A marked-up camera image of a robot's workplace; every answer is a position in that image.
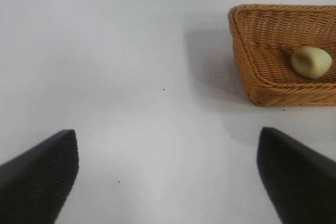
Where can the pale round egg yolk pastry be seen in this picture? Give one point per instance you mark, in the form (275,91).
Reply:
(312,62)

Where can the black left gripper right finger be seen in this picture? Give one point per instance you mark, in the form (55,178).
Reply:
(299,179)

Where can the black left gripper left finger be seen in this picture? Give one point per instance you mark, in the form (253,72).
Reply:
(36,182)

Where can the woven wicker basket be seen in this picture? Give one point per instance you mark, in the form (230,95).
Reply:
(265,51)

